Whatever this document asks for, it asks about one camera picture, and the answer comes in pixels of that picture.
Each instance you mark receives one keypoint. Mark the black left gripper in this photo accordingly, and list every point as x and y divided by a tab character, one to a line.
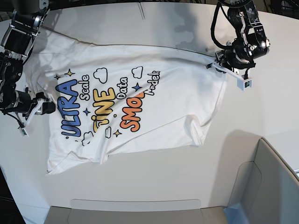
227	61

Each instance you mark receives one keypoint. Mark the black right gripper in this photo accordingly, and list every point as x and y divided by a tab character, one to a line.
26	107

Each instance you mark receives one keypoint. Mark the white printed t-shirt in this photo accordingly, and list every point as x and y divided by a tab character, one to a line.
119	99

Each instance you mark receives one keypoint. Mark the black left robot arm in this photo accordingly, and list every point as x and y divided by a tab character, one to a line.
251	41

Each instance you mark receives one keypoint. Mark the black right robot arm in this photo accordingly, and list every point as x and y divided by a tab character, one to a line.
27	18

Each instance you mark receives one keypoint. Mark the grey cardboard box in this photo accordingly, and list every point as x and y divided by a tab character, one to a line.
266	191

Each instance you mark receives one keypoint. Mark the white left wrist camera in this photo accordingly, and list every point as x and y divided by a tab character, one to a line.
243	84

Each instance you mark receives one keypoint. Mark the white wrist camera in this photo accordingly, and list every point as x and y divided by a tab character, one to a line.
24	131
243	84

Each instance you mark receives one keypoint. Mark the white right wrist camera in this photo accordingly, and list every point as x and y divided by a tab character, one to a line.
24	131

